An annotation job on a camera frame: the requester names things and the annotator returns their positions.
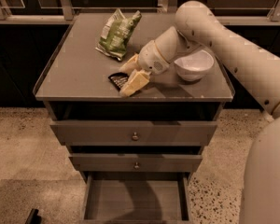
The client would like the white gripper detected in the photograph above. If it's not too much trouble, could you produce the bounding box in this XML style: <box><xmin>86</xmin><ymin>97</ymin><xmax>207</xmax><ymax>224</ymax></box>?
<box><xmin>119</xmin><ymin>40</ymin><xmax>169</xmax><ymax>97</ymax></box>

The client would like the black rxbar chocolate wrapper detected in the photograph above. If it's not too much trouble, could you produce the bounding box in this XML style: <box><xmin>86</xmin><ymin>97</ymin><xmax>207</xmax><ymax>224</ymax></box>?
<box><xmin>108</xmin><ymin>72</ymin><xmax>129</xmax><ymax>91</ymax></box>

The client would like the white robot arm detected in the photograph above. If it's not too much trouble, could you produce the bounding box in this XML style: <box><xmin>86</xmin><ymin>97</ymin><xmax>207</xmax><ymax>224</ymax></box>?
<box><xmin>120</xmin><ymin>1</ymin><xmax>280</xmax><ymax>224</ymax></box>

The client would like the grey drawer cabinet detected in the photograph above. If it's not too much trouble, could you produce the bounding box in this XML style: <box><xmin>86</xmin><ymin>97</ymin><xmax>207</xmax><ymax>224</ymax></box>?
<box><xmin>32</xmin><ymin>12</ymin><xmax>236</xmax><ymax>224</ymax></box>

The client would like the top grey drawer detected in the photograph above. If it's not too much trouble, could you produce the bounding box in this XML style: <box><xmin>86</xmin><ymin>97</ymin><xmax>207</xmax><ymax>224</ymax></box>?
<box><xmin>50</xmin><ymin>120</ymin><xmax>217</xmax><ymax>147</ymax></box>

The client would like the grey drawer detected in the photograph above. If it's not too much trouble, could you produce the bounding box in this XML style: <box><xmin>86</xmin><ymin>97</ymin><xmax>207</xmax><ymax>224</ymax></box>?
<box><xmin>79</xmin><ymin>172</ymin><xmax>192</xmax><ymax>224</ymax></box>
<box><xmin>69</xmin><ymin>153</ymin><xmax>203</xmax><ymax>172</ymax></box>
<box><xmin>50</xmin><ymin>120</ymin><xmax>217</xmax><ymax>147</ymax></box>

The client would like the middle grey drawer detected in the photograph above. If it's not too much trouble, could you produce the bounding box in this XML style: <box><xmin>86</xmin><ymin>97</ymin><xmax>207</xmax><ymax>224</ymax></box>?
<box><xmin>69</xmin><ymin>153</ymin><xmax>203</xmax><ymax>172</ymax></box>

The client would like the bottom grey drawer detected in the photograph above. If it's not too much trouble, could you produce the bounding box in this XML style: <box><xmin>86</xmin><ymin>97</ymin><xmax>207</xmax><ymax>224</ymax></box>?
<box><xmin>79</xmin><ymin>172</ymin><xmax>192</xmax><ymax>224</ymax></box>

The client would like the green chip bag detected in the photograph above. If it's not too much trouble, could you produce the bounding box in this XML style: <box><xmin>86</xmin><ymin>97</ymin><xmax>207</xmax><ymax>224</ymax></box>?
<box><xmin>96</xmin><ymin>8</ymin><xmax>142</xmax><ymax>61</ymax></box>

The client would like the white bowl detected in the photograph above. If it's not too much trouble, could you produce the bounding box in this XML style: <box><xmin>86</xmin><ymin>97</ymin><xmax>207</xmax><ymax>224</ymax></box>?
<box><xmin>174</xmin><ymin>50</ymin><xmax>215</xmax><ymax>81</ymax></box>

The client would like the metal window railing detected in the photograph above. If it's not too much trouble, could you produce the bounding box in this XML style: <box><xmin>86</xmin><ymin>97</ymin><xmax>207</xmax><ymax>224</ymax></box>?
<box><xmin>0</xmin><ymin>0</ymin><xmax>280</xmax><ymax>26</ymax></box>

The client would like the black object on floor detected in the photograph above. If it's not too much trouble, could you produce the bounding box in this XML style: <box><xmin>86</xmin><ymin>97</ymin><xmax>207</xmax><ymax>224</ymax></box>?
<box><xmin>25</xmin><ymin>208</ymin><xmax>41</xmax><ymax>224</ymax></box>

